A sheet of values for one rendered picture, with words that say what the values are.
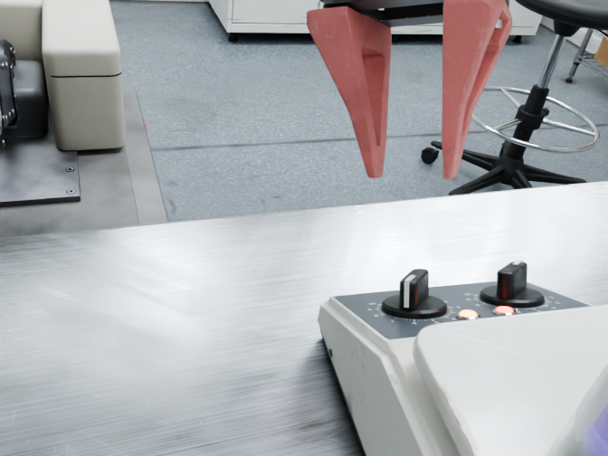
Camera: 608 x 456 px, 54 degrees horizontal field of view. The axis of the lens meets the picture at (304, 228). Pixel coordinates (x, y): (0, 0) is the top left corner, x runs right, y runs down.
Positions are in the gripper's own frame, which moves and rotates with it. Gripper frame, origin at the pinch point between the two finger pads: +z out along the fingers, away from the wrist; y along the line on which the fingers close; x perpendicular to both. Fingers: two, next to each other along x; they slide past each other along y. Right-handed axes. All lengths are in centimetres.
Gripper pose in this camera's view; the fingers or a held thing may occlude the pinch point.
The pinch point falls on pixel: (412, 159)
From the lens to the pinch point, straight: 28.2
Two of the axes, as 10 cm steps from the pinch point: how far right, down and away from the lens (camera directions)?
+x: 4.0, -1.5, 9.0
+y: 9.2, 0.5, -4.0
